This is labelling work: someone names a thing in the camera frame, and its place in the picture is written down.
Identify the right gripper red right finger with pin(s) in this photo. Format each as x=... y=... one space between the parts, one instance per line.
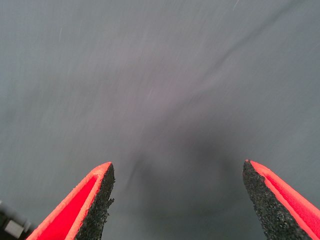
x=280 y=210

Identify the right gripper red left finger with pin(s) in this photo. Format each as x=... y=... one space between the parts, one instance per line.
x=82 y=205

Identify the dark grey table cloth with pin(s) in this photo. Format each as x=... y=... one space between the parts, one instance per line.
x=160 y=75

